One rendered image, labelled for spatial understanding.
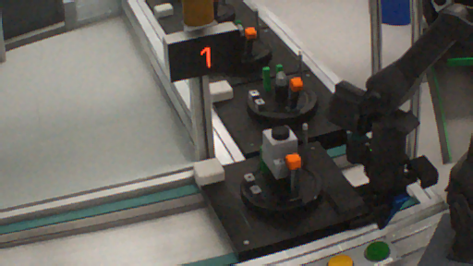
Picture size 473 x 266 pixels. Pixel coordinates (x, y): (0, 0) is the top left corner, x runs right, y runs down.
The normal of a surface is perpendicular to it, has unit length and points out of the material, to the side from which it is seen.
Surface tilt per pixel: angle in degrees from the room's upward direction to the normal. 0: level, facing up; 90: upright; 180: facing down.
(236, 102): 0
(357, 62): 0
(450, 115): 45
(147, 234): 0
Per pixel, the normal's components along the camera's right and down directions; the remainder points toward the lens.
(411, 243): 0.33, 0.50
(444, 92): 0.07, -0.22
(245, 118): -0.06, -0.84
